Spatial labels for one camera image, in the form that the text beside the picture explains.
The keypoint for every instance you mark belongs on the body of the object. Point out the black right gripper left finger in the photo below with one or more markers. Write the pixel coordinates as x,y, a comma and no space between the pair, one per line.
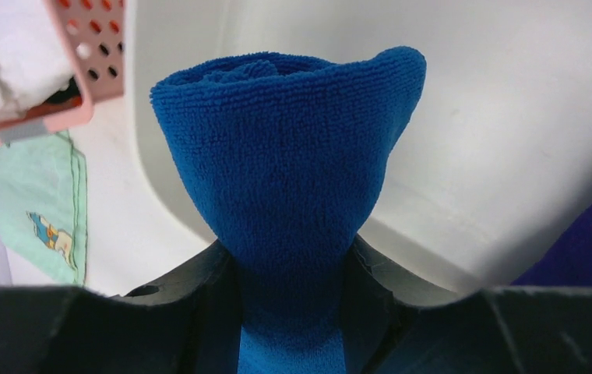
187,321

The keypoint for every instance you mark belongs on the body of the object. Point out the mint green cartoon towel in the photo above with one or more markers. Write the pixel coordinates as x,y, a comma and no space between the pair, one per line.
43,205

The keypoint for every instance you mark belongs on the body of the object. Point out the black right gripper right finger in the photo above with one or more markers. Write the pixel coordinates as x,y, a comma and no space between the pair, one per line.
394,322

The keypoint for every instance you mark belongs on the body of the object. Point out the white plastic tub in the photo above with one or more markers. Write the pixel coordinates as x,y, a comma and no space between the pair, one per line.
497,159

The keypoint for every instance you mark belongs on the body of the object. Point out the pink plastic basket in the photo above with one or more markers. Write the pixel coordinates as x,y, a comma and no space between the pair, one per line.
92,35

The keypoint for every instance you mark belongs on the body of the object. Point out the blue towel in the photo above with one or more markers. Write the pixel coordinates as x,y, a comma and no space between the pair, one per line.
284,157

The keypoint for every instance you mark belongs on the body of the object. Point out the white cloth in basket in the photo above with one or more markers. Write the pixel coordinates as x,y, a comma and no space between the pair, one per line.
33,63

